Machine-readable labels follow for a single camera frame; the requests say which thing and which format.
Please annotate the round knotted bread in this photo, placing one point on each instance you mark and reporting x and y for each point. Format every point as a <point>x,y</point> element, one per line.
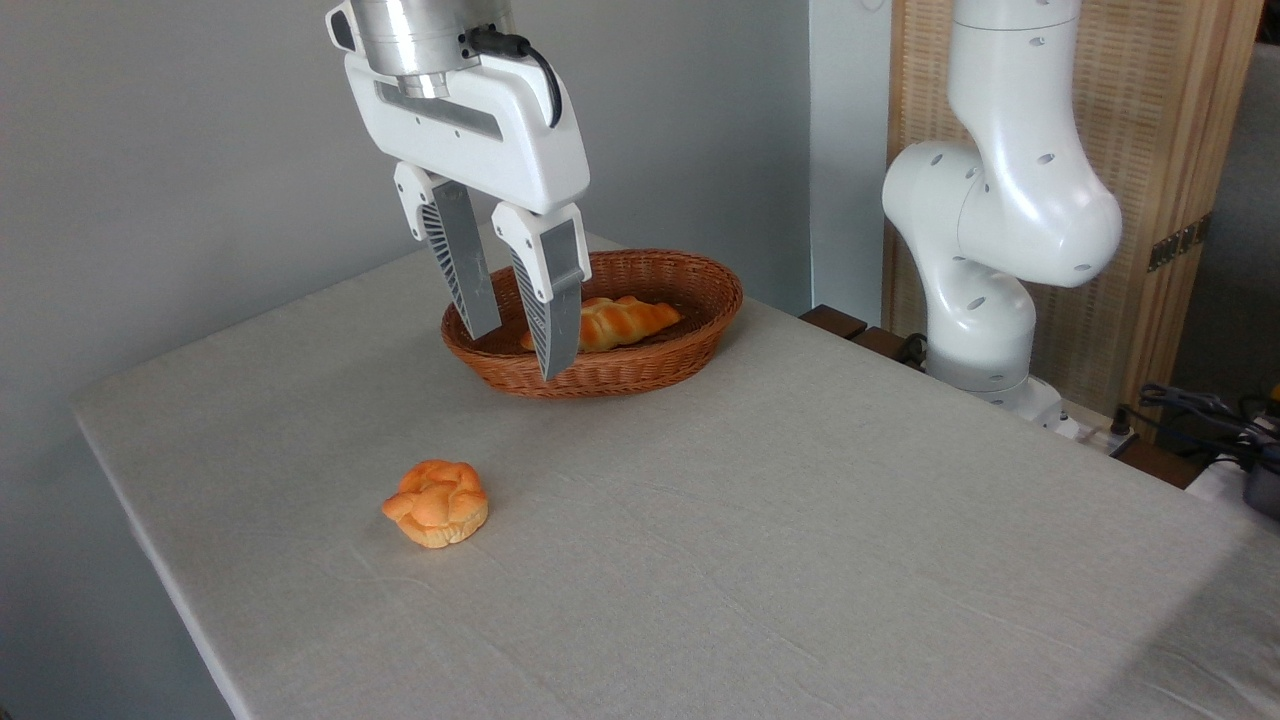
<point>437,505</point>

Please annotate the white power strip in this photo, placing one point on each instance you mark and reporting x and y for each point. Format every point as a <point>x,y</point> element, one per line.
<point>1092,432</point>

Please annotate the long braided bread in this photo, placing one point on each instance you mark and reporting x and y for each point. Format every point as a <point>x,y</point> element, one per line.
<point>625,322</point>

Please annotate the beige tablecloth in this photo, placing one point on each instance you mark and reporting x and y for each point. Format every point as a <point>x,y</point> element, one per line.
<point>780,540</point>

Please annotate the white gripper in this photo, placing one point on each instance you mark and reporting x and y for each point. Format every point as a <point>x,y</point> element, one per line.
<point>520,140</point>

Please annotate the dark metal screen hinge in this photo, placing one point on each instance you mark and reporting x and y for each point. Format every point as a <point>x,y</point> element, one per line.
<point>1180,242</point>

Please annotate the brown wicker basket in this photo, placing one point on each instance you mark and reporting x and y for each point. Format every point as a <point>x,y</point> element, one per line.
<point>650,370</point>

